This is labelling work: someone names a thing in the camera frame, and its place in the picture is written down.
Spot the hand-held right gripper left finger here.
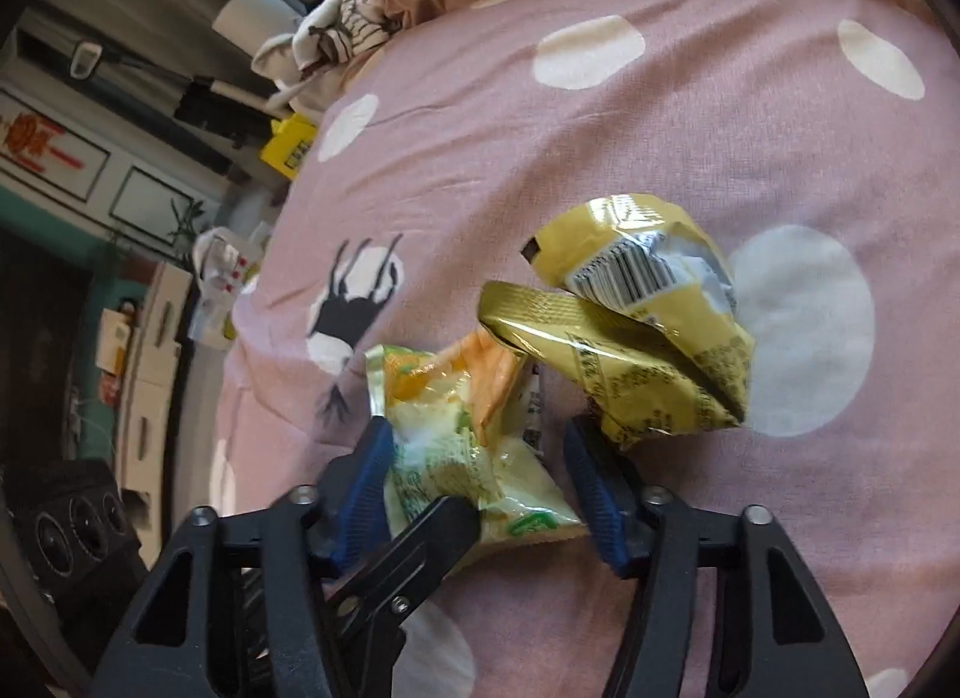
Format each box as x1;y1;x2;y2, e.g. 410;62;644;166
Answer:
90;417;396;698

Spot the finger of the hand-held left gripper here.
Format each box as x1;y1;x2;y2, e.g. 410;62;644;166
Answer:
325;495;482;698

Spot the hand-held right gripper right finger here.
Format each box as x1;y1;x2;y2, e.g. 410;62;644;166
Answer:
562;417;871;698

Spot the pale yellow snack packet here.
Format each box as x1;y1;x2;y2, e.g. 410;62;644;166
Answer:
365;326;590;545

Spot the gold crumpled snack packet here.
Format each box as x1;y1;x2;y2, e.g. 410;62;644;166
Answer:
478;193;755;453

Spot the white plastic bag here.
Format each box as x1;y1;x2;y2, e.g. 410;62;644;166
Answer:
187;225;263;346

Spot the green plant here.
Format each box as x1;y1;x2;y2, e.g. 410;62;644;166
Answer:
169;195;207;253

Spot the yellow carton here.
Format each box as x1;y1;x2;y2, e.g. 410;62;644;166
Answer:
260;114;320;180

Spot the black and white tool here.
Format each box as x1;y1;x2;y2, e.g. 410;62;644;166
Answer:
174;75;263;144

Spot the striped white cloth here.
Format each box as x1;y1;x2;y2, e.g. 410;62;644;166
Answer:
251;0;406;121

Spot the white framed wall panel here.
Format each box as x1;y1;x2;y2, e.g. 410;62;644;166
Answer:
109;165;203;241

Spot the red printed wall poster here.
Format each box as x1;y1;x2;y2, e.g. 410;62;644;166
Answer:
0;90;110;200

